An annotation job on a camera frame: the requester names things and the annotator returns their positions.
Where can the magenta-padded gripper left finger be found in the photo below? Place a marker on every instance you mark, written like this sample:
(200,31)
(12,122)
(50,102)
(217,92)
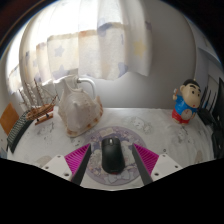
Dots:
(77,156)

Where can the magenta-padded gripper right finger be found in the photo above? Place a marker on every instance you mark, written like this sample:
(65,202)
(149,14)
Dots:
(146,158)

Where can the black computer mouse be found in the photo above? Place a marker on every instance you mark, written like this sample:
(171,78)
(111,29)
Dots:
(112,156)

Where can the round purple printed mouse pad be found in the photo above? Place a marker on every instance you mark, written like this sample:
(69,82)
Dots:
(126,138)

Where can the white cartoon-print tablecloth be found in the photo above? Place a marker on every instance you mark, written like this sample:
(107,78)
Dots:
(160,133)

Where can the large white conch shell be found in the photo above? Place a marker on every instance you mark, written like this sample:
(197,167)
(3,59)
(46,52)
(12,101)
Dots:
(80,115)

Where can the black keyboard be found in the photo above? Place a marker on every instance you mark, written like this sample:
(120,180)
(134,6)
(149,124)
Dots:
(19,131)

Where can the cartoon boy figurine clock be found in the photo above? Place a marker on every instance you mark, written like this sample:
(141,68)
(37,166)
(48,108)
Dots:
(186,103)

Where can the white kettle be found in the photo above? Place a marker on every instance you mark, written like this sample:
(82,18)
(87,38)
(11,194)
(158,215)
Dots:
(88,85)

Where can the black router with antennas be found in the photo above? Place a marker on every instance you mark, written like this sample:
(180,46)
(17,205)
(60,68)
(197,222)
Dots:
(206,115)

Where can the orange wooden chair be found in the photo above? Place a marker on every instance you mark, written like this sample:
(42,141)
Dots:
(8,118)

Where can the white star-print curtain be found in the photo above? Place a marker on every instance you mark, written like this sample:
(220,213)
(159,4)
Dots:
(90,43)

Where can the white wall shelf unit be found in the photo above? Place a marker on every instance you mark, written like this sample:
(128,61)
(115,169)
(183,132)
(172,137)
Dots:
(210,60)

